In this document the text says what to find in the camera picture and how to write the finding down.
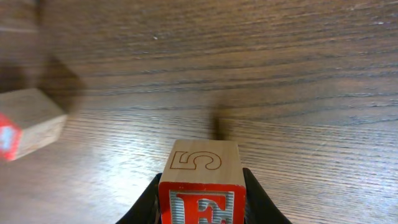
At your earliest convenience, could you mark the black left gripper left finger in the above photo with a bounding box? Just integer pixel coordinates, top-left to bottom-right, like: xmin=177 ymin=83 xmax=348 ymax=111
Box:
xmin=116 ymin=173 xmax=162 ymax=224

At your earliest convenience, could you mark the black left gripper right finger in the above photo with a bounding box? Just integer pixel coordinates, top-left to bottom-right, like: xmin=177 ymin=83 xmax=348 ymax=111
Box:
xmin=243 ymin=168 xmax=292 ymax=224

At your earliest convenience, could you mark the red E block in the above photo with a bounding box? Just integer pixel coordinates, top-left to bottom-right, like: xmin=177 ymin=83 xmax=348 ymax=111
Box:
xmin=159 ymin=140 xmax=246 ymax=224

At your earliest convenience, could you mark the red block blurred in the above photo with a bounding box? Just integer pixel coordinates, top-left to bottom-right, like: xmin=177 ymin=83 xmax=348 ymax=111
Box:
xmin=1 ymin=88 xmax=67 ymax=161

